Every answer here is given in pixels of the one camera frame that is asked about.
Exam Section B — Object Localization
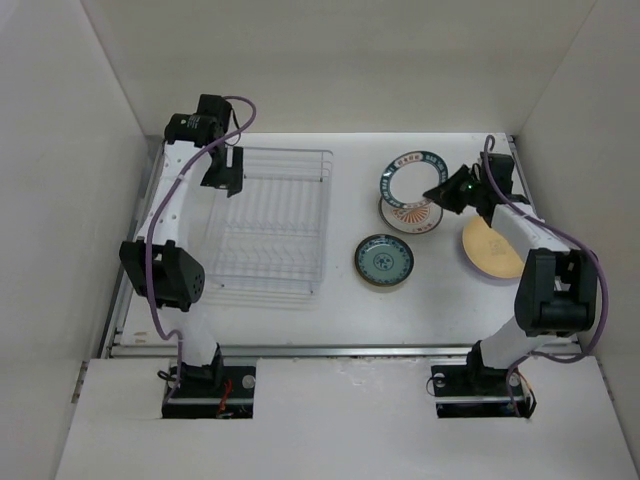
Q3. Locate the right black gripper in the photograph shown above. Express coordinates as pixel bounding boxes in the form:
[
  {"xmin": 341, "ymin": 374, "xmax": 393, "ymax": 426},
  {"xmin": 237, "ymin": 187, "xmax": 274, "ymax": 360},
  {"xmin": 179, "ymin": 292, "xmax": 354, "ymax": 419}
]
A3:
[{"xmin": 422, "ymin": 164, "xmax": 486, "ymax": 214}]

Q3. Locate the purple rimmed patterned plate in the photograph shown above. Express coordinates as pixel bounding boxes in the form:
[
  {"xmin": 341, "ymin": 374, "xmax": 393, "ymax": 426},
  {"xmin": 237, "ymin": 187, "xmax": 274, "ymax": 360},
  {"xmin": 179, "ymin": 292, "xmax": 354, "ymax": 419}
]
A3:
[{"xmin": 378, "ymin": 199, "xmax": 443, "ymax": 235}]

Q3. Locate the beige orange plate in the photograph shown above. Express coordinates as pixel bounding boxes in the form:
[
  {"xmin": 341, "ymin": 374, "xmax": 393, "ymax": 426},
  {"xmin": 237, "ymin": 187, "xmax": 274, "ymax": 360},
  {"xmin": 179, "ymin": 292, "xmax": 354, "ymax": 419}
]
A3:
[{"xmin": 461, "ymin": 216, "xmax": 524, "ymax": 280}]

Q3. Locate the dark green rimmed plate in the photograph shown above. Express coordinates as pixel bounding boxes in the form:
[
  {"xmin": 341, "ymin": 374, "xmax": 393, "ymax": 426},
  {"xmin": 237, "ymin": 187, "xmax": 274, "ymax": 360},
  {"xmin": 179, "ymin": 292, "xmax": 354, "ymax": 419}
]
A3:
[{"xmin": 354, "ymin": 234, "xmax": 415, "ymax": 287}]

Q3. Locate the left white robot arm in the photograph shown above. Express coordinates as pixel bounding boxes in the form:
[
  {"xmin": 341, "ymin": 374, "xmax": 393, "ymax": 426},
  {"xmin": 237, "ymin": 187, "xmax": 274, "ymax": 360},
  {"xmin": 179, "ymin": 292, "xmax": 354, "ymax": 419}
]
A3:
[{"xmin": 119, "ymin": 94, "xmax": 257, "ymax": 400}]

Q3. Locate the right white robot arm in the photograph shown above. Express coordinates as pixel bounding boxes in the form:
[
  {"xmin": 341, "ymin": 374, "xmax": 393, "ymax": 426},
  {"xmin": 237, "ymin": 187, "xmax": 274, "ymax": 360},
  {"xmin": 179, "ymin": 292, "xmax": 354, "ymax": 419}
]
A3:
[{"xmin": 423, "ymin": 153, "xmax": 600, "ymax": 394}]

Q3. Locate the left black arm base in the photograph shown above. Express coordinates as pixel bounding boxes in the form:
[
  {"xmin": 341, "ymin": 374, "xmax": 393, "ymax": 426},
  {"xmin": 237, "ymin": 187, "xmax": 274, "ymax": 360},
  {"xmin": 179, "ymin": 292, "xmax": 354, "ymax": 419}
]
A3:
[{"xmin": 157, "ymin": 352, "xmax": 257, "ymax": 420}]

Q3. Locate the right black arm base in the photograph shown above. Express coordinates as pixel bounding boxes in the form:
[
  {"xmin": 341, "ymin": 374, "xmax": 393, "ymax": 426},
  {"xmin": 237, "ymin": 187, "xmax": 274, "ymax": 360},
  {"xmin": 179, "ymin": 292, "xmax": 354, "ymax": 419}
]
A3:
[{"xmin": 426, "ymin": 363, "xmax": 538, "ymax": 419}]

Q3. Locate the white wire dish rack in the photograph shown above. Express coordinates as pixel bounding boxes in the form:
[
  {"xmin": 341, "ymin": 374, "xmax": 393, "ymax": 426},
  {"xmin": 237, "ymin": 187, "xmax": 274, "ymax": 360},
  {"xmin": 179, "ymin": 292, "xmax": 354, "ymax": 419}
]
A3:
[{"xmin": 201, "ymin": 147, "xmax": 333, "ymax": 294}]

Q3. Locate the aluminium table front rail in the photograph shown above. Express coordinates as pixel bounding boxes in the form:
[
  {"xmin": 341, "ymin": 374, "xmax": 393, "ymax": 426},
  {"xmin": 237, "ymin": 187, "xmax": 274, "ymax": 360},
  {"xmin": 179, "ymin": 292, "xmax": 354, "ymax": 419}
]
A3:
[{"xmin": 107, "ymin": 342, "xmax": 584, "ymax": 359}]

